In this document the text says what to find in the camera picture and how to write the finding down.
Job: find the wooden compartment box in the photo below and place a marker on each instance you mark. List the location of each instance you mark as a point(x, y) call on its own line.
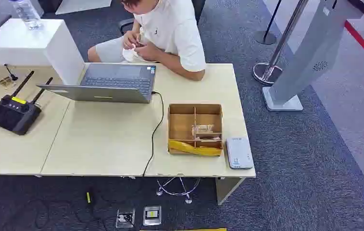
point(181, 126)

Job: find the card in wooden box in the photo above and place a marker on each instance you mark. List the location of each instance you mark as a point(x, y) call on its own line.
point(202, 129)

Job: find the yellow plastic bag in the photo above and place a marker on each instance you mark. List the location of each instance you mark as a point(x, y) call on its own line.
point(194, 149)

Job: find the white card reader device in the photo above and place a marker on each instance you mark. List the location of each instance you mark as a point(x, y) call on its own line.
point(239, 153)

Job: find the grey open laptop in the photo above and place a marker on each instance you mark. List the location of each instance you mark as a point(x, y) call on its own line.
point(111, 86)

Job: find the white crumpled cloth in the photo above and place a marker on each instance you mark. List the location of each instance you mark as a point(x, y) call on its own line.
point(130, 55)

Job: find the person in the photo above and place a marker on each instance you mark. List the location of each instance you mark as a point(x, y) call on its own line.
point(172, 32)

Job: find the white desk leg panel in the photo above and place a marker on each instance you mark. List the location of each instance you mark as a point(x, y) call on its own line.
point(228, 189)

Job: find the closed floor socket box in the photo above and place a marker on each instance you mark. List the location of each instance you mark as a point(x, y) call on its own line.
point(152, 215)

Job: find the open floor socket box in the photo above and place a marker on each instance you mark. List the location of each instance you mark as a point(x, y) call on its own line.
point(125, 218)

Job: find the black plug with yellow label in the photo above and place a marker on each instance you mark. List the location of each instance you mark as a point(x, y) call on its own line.
point(89, 198)

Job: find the grey kiosk stand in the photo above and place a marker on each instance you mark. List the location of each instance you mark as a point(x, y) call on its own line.
point(309, 54)

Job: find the black remote controller with antennas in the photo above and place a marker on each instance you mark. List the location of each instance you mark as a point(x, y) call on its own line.
point(13, 114)

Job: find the white raised desk shelf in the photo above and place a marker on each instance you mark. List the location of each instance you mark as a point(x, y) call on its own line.
point(22, 43)

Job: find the small black stand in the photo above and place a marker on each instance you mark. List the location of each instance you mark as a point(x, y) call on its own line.
point(10, 72)

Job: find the small brass object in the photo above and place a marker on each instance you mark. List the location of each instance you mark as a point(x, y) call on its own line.
point(6, 82)

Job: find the clear plastic water bottle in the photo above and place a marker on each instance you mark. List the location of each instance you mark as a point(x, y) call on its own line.
point(27, 13)

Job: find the chrome stanchion post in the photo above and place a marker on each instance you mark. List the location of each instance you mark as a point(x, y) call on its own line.
point(275, 52)

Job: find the black stanchion post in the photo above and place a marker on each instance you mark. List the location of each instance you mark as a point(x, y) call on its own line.
point(269, 30)

